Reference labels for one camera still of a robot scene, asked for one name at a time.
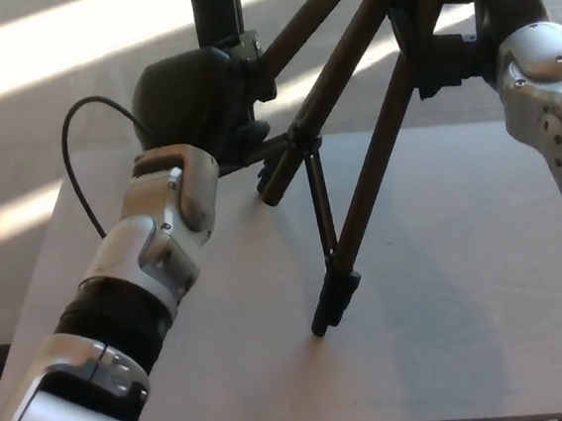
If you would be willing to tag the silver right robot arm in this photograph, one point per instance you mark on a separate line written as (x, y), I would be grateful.
(544, 95)

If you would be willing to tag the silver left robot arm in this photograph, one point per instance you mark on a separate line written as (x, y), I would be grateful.
(141, 254)

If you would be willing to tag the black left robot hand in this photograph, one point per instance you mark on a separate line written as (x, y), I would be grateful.
(185, 95)

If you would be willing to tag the black vertical pillar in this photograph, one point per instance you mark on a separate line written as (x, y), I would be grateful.
(214, 8)

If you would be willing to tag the brown black camera tripod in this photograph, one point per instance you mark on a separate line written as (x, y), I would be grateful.
(357, 198)

